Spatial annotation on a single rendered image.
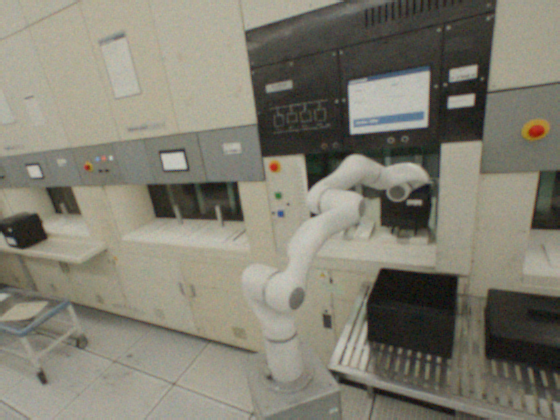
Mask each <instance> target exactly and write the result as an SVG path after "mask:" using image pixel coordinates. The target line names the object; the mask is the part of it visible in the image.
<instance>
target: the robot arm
mask: <svg viewBox="0 0 560 420"><path fill-rule="evenodd" d="M428 179H429V175H428V173H427V172H426V171H424V170H423V169H422V168H420V167H419V166H417V165H414V164H410V163H403V164H398V165H394V166H391V167H387V168H386V167H384V166H382V165H380V164H378V163H375V162H373V161H371V160H370V159H368V158H366V157H364V156H361V155H351V156H349V157H347V158H346V159H345V160H344V162H343V163H342V164H341V165H340V167H339V168H338V169H337V170H336V171H335V172H334V173H333V174H331V175H330V176H328V177H327V178H324V179H322V180H320V182H319V183H317V184H316V185H315V186H314V187H313V188H312V189H311V190H310V191H309V193H308V194H307V197H306V206H307V208H308V209H309V210H310V211H311V212H312V213H315V214H318V216H316V217H313V218H311V219H309V220H307V221H305V222H304V223H303V224H302V225H301V226H300V227H299V228H298V230H297V231H296V232H295V234H294V235H293V237H292V238H291V240H290V242H289V244H288V247H287V256H288V258H289V266H288V268H287V270H286V271H285V272H282V271H279V270H277V269H274V268H272V267H269V266H266V265H261V263H254V264H251V265H249V267H248V268H246V269H245V271H244V272H243V274H242V277H241V289H242V292H243V295H244V297H245V299H246V301H247V303H248V305H249V306H250V308H251V310H252V311H253V313H254V314H256V315H257V317H258V319H259V320H260V322H261V325H262V332H263V337H264V342H265V348H266V353H267V359H266V360H265V361H264V363H263V364H262V367H261V378H262V380H263V382H264V383H265V385H266V387H267V388H269V389H270V390H272V391H274V392H277V393H282V394H289V393H295V392H298V391H300V390H302V389H303V388H305V387H306V386H307V385H308V384H309V383H310V380H311V378H312V374H313V373H312V366H311V363H310V362H309V360H308V359H307V358H306V357H304V356H303V355H301V354H300V347H299V340H298V332H297V324H296V319H295V316H294V314H293V313H292V312H293V311H295V310H297V309H298V308H299V307H300V306H301V305H302V303H303V301H304V299H305V295H306V289H307V280H308V273H309V269H310V266H311V264H312V261H313V259H314V257H315V256H316V253H317V252H318V250H319V249H320V248H321V246H322V245H323V243H324V242H325V241H326V240H327V239H328V238H329V237H332V236H333V235H335V234H337V233H339V232H341V231H343V230H346V229H348V228H350V227H352V226H353V225H355V224H356V223H357V222H358V221H360V219H361V218H362V217H363V215H364V213H365V210H366V208H365V202H364V200H363V198H362V197H361V196H360V195H359V194H357V193H354V192H348V191H346V190H348V189H350V188H351V187H353V185H355V184H357V183H358V182H361V183H363V184H366V185H368V186H371V187H374V189H375V188H376V190H384V189H387V188H388V189H387V195H388V197H389V198H390V199H391V200H392V201H395V202H400V201H403V200H405V199H406V198H407V197H408V194H409V193H410V191H412V190H413V189H415V188H417V187H419V186H421V185H422V184H424V183H425V182H427V181H428Z"/></svg>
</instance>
